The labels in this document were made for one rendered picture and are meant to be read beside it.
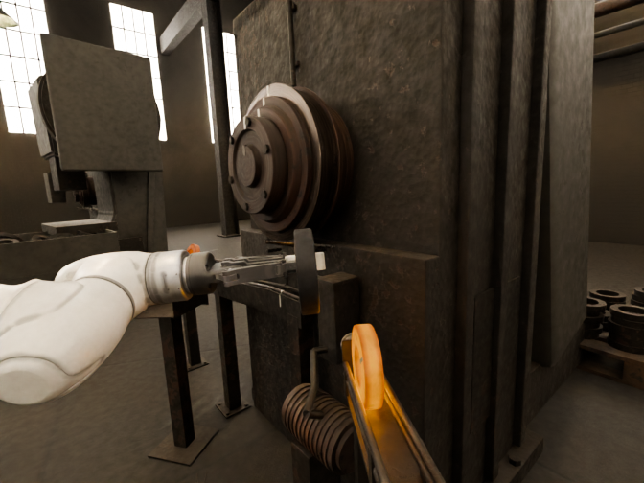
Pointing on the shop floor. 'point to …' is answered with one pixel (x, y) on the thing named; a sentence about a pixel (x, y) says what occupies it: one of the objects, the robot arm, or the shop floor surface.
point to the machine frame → (423, 208)
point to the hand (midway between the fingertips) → (305, 262)
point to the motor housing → (319, 437)
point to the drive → (563, 203)
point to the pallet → (612, 303)
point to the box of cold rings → (48, 253)
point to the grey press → (102, 139)
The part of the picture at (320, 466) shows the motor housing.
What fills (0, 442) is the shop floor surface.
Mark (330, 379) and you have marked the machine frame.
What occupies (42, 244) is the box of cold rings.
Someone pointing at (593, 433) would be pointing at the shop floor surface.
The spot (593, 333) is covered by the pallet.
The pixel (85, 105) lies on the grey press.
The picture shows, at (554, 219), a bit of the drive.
